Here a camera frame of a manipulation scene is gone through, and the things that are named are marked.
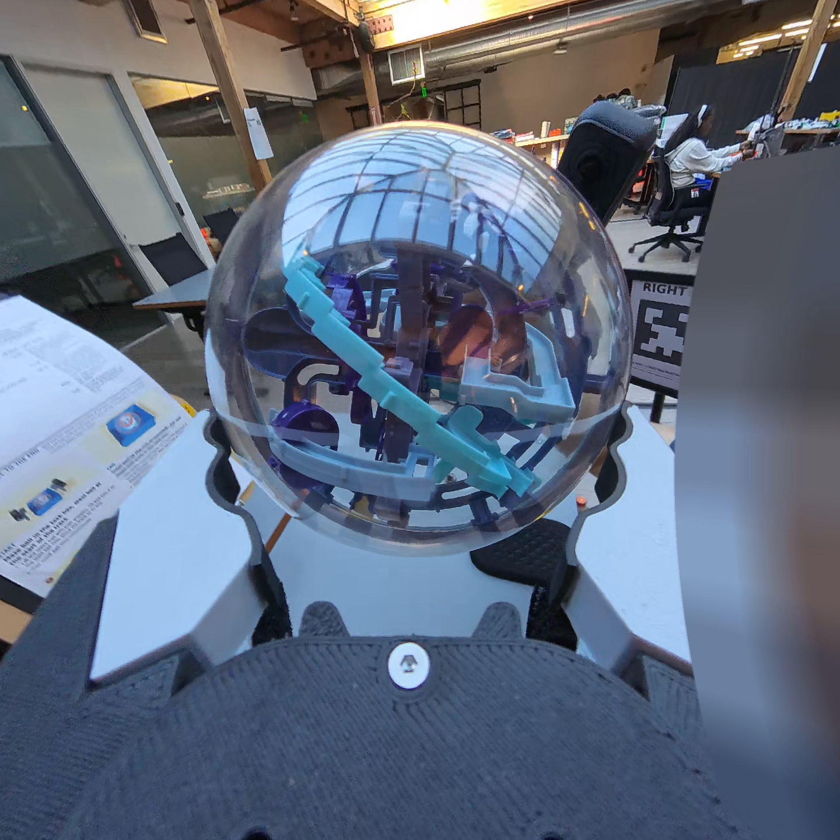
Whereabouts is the white paper notice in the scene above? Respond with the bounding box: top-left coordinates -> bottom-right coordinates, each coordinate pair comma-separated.
243,106 -> 274,161

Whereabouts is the clear plastic maze ball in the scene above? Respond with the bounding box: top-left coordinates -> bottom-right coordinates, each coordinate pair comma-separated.
205,120 -> 634,557

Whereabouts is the grey work table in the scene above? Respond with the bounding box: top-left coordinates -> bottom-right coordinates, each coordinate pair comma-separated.
133,268 -> 216,342

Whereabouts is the printed instruction sheet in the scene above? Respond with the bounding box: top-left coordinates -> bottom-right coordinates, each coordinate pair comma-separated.
0,295 -> 193,598

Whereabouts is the black office chair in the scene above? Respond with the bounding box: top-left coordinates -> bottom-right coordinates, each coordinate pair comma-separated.
629,157 -> 715,265

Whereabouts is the black framed marker sign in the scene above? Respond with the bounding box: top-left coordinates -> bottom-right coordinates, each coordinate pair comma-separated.
629,279 -> 691,400

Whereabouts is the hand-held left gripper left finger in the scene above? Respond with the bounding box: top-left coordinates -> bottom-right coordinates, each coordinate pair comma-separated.
88,410 -> 290,680

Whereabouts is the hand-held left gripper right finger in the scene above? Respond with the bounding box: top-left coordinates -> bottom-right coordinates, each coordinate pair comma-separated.
528,406 -> 693,673

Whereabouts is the metal air vent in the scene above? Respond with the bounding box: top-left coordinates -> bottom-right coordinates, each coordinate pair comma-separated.
387,45 -> 427,86

